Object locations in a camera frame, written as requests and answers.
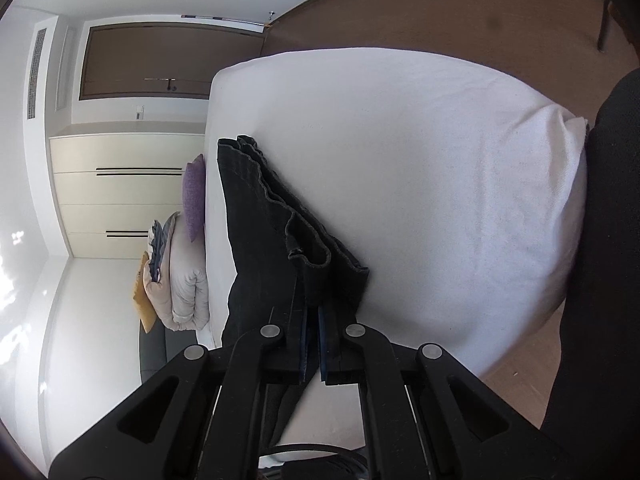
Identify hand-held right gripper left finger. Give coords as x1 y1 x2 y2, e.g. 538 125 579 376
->
49 305 319 480

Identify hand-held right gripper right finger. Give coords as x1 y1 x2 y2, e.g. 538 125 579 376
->
318 305 596 480

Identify black pants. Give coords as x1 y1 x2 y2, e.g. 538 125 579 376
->
216 135 371 453

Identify folded beige duvet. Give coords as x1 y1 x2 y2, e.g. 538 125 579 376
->
144 212 211 332

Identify grey upholstered headboard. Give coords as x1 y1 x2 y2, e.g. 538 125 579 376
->
137 317 172 386

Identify yellow pillow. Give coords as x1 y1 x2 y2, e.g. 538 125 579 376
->
132 252 158 335

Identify folded blue cloth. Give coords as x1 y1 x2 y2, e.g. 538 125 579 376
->
150 219 166 281

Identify purple pillow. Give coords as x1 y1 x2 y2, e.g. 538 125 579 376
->
182 154 207 243

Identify bed with white sheet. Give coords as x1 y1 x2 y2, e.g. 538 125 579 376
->
202 47 588 461

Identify cream wardrobe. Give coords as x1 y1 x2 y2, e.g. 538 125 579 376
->
49 132 206 260

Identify person's dark clothing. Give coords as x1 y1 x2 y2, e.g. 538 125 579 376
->
540 67 640 461

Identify brown wooden door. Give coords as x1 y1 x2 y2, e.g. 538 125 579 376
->
80 22 266 101

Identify blue and white pole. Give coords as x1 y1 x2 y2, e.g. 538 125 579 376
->
180 12 275 28

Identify air vent grille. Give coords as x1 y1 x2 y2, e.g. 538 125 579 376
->
26 27 47 121

